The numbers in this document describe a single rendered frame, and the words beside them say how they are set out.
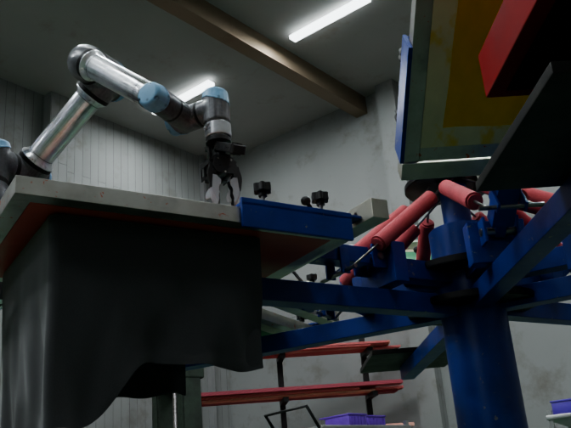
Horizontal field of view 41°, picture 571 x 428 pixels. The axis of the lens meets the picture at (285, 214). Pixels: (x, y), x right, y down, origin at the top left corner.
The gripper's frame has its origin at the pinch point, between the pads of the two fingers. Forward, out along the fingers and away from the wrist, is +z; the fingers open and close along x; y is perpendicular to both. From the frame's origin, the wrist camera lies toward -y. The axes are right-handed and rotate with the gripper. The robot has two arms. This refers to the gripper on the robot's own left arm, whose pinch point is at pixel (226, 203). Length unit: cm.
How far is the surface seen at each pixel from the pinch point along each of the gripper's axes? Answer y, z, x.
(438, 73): -61, -10, -22
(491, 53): -91, 7, -5
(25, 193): -29, 17, 58
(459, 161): -44, 1, -42
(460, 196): -27, 1, -59
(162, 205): -28.6, 15.9, 30.4
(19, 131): 799, -439, -119
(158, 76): 700, -507, -282
